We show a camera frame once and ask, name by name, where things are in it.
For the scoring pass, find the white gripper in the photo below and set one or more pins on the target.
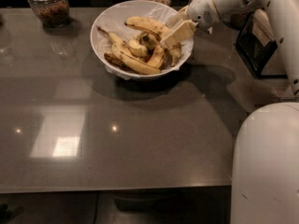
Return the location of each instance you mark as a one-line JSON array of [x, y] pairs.
[[202, 10]]

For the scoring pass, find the black wire rack holder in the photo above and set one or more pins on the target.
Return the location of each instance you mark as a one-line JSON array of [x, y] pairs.
[[258, 48]]

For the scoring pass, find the left glass jar with granola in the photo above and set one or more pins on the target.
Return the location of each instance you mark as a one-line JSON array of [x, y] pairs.
[[52, 13]]

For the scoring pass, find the small middle yellow banana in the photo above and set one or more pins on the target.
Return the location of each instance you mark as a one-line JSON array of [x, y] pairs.
[[135, 46]]

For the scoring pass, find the large top yellow banana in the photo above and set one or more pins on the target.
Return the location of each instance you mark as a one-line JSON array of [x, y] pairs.
[[158, 29]]

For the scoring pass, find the right glass jar with granola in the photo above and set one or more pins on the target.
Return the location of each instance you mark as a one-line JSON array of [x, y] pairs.
[[238, 20]]

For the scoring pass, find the dark overripe banana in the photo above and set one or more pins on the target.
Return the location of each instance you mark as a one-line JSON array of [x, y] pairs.
[[112, 59]]

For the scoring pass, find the clear glass at left edge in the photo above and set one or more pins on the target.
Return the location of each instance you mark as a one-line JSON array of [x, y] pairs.
[[6, 56]]

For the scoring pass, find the right lower yellow banana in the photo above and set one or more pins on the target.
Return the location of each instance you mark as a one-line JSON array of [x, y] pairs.
[[157, 58]]

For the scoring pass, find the front long yellow banana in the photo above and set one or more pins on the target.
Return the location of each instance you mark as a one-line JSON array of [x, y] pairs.
[[132, 62]]

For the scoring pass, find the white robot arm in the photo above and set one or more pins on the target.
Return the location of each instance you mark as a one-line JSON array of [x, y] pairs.
[[265, 178]]

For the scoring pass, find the glass jar with granola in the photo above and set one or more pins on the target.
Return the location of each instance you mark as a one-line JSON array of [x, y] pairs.
[[238, 20], [52, 13]]

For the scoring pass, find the white bowl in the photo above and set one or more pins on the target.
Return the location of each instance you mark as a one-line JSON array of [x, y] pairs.
[[112, 20]]

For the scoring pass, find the left yellow banana with stem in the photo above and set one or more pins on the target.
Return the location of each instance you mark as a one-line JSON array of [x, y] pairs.
[[117, 43]]

